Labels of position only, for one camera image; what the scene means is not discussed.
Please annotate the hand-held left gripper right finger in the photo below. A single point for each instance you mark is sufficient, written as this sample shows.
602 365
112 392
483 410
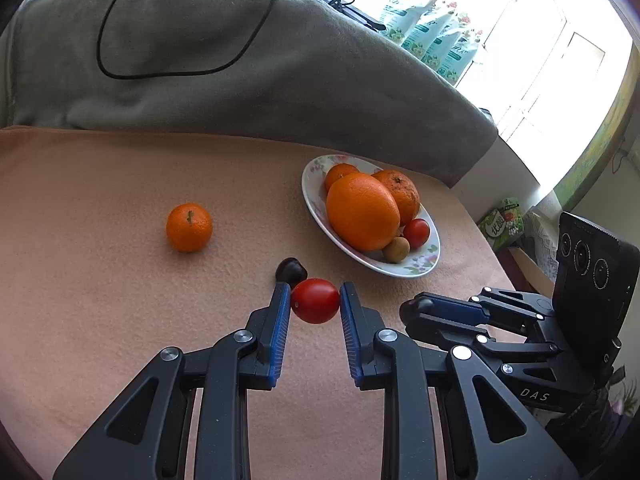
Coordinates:
350 330

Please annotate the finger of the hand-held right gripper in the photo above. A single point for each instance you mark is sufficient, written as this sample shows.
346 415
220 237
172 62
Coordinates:
455 309
520 352

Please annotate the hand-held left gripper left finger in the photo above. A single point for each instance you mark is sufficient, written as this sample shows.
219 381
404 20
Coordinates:
280 330

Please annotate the red cherry tomato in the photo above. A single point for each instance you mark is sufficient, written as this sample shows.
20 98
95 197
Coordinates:
416 233
315 301

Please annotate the floral white plate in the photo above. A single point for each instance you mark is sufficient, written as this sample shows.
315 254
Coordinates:
425 261

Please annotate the large orange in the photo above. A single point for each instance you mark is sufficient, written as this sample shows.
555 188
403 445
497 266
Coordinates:
362 212

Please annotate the person's right forearm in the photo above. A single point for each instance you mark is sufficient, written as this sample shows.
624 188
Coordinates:
585 420

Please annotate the white lace cloth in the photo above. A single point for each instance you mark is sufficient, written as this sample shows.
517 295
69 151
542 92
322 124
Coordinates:
544 245

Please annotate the dark brown chestnut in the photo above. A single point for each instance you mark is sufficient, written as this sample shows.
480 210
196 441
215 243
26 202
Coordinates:
291 270

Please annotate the brown kiwi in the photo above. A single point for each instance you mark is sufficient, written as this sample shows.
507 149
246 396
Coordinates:
397 250

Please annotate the green snack packet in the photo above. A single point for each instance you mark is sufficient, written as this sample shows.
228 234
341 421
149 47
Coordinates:
502 222

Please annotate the small tangerine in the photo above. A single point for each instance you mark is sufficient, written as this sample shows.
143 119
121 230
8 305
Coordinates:
340 174
405 195
189 227

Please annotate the grey green cushion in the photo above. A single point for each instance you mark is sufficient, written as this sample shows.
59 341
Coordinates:
300 85

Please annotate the black flat device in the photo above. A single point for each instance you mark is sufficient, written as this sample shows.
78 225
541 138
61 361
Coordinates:
365 17

